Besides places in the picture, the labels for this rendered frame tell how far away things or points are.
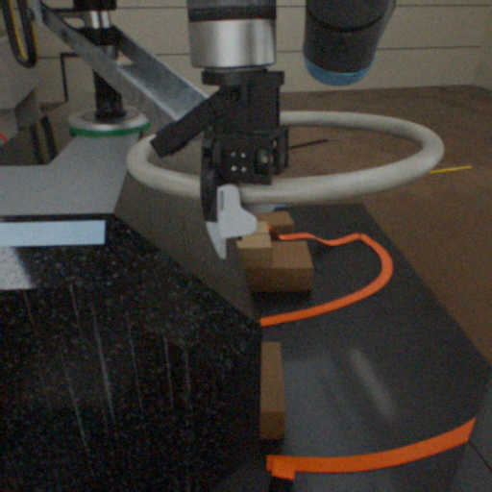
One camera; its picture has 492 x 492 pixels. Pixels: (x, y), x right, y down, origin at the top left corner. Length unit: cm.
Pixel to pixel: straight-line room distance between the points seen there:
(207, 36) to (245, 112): 9
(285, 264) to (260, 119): 155
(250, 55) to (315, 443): 121
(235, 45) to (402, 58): 650
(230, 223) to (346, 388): 119
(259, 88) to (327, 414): 123
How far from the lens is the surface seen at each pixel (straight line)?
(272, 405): 142
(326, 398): 162
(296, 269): 201
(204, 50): 49
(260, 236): 202
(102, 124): 123
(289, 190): 53
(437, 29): 715
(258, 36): 49
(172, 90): 111
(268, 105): 50
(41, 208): 84
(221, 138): 51
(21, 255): 81
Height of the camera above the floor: 119
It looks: 29 degrees down
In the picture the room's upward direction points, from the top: straight up
